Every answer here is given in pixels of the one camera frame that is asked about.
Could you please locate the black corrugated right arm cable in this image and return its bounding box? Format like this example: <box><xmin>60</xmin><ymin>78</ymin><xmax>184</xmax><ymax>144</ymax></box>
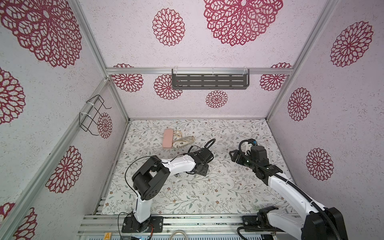
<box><xmin>236</xmin><ymin>138</ymin><xmax>343</xmax><ymax>240</ymax></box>

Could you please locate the black wire wall rack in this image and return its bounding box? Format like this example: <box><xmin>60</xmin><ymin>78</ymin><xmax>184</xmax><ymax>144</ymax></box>
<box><xmin>78</xmin><ymin>95</ymin><xmax>113</xmax><ymax>139</ymax></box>

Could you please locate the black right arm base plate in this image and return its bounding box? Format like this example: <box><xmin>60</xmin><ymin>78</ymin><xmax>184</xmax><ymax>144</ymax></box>
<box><xmin>242</xmin><ymin>206</ymin><xmax>279</xmax><ymax>231</ymax></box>

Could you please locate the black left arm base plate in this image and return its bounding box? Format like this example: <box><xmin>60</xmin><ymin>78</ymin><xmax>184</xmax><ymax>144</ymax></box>
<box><xmin>122</xmin><ymin>216</ymin><xmax>164</xmax><ymax>233</ymax></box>

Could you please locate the grey slotted wall shelf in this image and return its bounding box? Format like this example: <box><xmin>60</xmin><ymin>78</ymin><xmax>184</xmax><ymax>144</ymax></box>
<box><xmin>171</xmin><ymin>69</ymin><xmax>250</xmax><ymax>90</ymax></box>

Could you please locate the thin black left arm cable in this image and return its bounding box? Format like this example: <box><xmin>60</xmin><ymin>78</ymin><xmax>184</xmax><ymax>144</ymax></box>
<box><xmin>116</xmin><ymin>138</ymin><xmax>217</xmax><ymax>238</ymax></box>

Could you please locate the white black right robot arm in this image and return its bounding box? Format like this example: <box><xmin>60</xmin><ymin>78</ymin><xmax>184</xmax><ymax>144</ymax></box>
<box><xmin>229</xmin><ymin>142</ymin><xmax>348</xmax><ymax>240</ymax></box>

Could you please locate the pink rectangular case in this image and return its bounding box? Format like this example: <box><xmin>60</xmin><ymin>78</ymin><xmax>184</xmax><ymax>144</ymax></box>
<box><xmin>162</xmin><ymin>129</ymin><xmax>174</xmax><ymax>149</ymax></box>

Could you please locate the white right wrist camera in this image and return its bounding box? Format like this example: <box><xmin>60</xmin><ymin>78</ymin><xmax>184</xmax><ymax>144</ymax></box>
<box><xmin>241</xmin><ymin>141</ymin><xmax>257</xmax><ymax>156</ymax></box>

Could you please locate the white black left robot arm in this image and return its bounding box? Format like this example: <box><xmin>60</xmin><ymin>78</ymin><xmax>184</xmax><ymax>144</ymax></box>
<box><xmin>132</xmin><ymin>148</ymin><xmax>214</xmax><ymax>224</ymax></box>

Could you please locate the grey looped cable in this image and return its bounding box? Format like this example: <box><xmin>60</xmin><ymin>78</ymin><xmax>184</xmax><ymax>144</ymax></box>
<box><xmin>168</xmin><ymin>229</ymin><xmax>189</xmax><ymax>240</ymax></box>

